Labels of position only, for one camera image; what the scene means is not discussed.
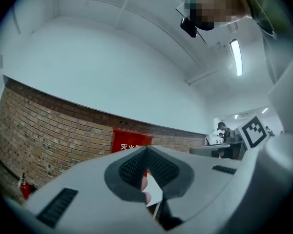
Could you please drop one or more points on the red fire extinguisher box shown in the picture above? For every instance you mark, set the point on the red fire extinguisher box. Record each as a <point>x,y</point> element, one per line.
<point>131,140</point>

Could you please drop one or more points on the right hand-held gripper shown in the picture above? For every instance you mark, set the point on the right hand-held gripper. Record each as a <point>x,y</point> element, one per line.
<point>252,130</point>

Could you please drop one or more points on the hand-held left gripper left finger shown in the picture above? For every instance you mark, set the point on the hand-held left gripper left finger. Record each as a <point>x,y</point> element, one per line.
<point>88,179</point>

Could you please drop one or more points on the black head camera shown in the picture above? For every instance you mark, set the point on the black head camera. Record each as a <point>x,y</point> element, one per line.
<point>189,27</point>

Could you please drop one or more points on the person's dark shirt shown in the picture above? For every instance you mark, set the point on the person's dark shirt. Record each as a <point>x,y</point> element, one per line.
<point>266,11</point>

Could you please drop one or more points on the small black floor object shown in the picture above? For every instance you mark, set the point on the small black floor object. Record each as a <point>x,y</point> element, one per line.
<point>33,188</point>

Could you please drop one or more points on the red fire extinguisher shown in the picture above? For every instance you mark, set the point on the red fire extinguisher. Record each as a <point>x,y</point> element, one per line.
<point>25,188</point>

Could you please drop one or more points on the person's head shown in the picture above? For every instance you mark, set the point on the person's head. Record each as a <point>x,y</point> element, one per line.
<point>217,6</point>

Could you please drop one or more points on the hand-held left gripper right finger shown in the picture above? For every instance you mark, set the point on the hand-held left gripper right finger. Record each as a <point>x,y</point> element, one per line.
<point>205,179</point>

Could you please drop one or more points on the person's left hand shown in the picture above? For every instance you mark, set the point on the person's left hand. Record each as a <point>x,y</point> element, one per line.
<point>145,188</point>

